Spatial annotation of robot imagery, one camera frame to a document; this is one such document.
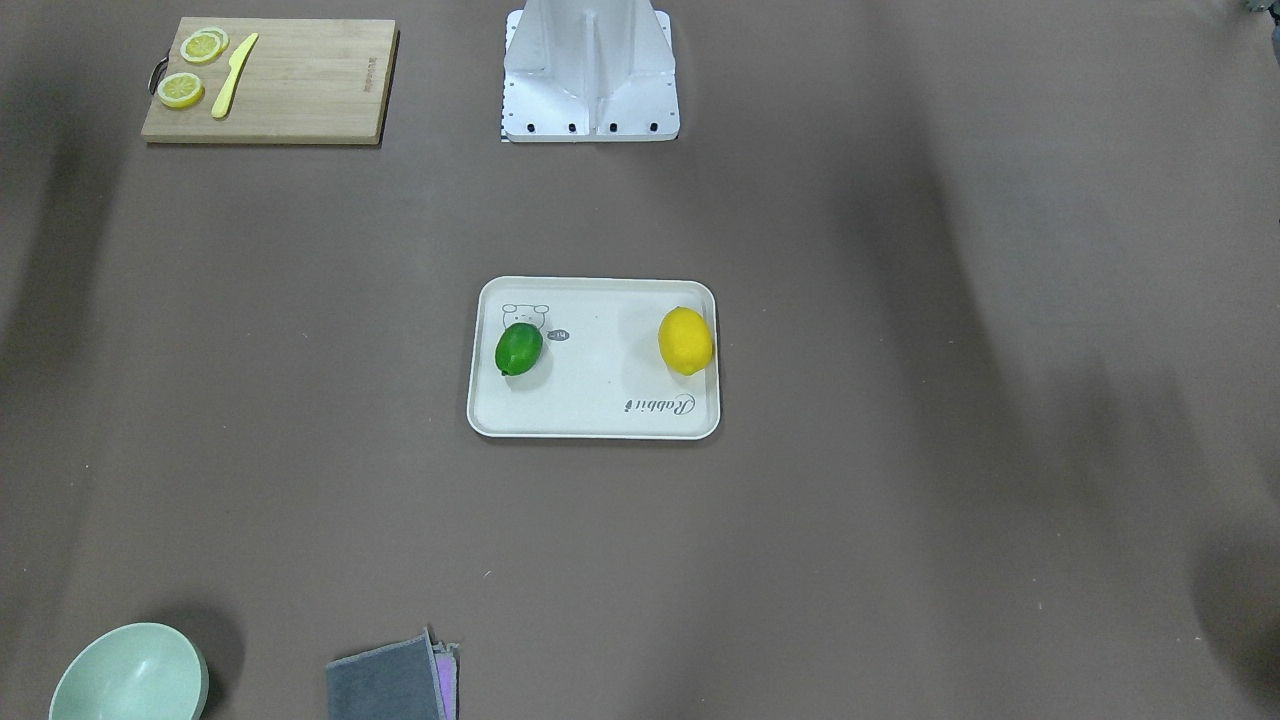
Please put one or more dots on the grey folded cloth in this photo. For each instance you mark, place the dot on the grey folded cloth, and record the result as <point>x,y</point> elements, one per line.
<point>413,679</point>

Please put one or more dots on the cream rabbit tray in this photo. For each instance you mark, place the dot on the cream rabbit tray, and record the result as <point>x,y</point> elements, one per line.
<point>600,374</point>

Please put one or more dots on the wooden cutting board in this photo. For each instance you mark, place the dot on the wooden cutting board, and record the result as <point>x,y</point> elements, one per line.
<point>307,82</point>

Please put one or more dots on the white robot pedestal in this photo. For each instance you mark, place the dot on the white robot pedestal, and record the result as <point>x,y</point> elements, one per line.
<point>589,71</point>

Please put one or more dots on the yellow plastic knife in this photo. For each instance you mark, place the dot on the yellow plastic knife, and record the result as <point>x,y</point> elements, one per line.
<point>221,106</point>

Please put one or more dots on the mint green bowl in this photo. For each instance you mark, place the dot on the mint green bowl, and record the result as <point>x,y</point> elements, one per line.
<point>136,671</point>

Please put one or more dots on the yellow lemon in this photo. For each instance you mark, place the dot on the yellow lemon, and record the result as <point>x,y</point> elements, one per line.
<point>685,341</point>

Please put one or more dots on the green lime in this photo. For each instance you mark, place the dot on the green lime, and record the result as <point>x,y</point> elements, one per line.
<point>518,349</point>

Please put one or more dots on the lemon slice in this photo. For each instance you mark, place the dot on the lemon slice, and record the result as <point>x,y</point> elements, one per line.
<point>204,45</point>
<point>180,90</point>

